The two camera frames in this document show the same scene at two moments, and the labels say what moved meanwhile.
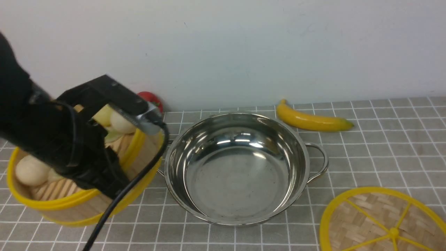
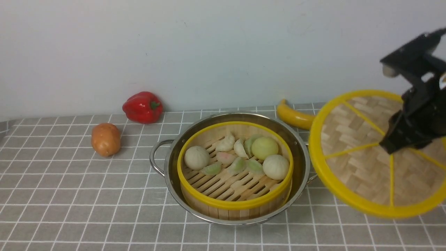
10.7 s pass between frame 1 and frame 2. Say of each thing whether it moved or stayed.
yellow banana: stayed
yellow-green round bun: moved
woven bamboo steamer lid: moved
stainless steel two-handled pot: stayed
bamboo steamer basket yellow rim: moved
